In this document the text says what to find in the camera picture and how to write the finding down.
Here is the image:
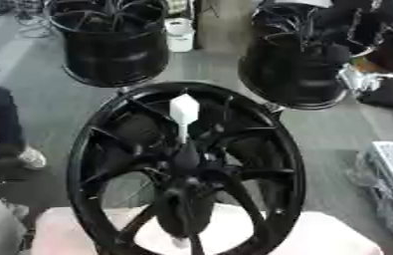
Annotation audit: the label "black spoked wheel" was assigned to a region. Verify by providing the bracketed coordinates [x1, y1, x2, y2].
[65, 81, 309, 255]

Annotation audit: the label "silver metal object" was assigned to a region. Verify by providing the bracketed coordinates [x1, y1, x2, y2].
[336, 63, 384, 97]

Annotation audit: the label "white pin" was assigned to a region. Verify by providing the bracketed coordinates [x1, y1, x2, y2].
[168, 93, 202, 144]

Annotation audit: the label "white plastic container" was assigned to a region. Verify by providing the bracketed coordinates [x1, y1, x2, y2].
[162, 17, 198, 53]

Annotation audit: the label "tangled cables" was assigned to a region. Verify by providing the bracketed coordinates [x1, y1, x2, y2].
[4, 0, 56, 39]

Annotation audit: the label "black wheel rim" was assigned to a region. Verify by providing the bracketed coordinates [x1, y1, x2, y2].
[43, 0, 172, 89]
[236, 0, 377, 112]

